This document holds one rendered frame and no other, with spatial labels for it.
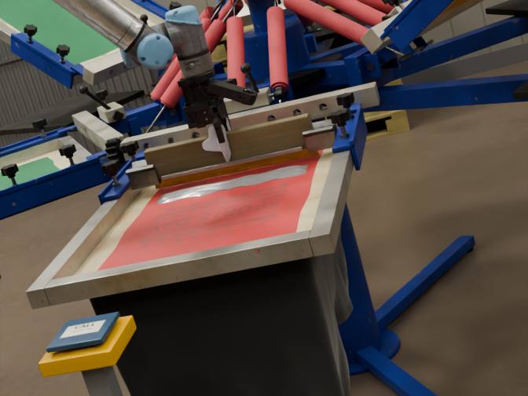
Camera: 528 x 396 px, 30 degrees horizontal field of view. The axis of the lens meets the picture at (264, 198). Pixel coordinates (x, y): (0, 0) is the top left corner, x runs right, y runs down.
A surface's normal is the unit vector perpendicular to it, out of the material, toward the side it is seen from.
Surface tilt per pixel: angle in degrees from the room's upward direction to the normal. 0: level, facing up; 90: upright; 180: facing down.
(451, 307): 0
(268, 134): 90
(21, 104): 90
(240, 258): 90
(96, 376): 90
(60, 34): 32
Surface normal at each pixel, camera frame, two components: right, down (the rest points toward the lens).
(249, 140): -0.15, 0.34
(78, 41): 0.18, -0.78
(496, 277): -0.25, -0.92
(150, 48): 0.25, 0.23
